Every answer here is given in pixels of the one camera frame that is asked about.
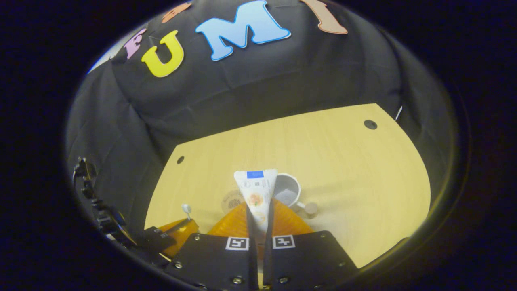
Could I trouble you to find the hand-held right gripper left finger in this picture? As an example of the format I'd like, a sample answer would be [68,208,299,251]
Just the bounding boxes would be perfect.
[167,201,260,291]

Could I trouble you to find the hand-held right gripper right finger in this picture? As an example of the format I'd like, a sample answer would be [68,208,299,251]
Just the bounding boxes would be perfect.
[263,198,359,291]

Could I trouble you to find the round wooden coaster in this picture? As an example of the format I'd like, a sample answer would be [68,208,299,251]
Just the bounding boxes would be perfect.
[221,190,245,215]

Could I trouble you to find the white cup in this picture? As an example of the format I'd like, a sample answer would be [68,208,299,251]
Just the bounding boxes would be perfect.
[274,173,319,215]

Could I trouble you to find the white toothpaste tube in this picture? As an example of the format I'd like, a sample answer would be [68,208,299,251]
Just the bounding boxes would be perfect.
[233,169,278,236]

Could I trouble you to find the black backdrop cloth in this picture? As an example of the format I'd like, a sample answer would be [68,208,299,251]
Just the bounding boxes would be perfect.
[65,0,461,243]

